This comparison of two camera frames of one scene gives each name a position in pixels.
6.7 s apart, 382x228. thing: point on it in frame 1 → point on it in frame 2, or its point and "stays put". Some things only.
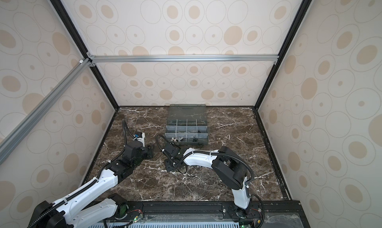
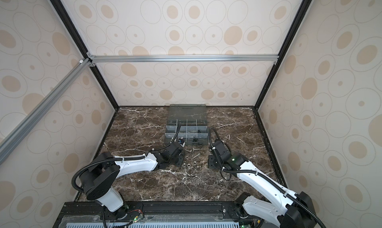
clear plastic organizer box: (187, 124) stays put
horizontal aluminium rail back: (94, 59) stays put
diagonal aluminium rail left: (9, 144) stays put
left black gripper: (150, 153) → (180, 164)
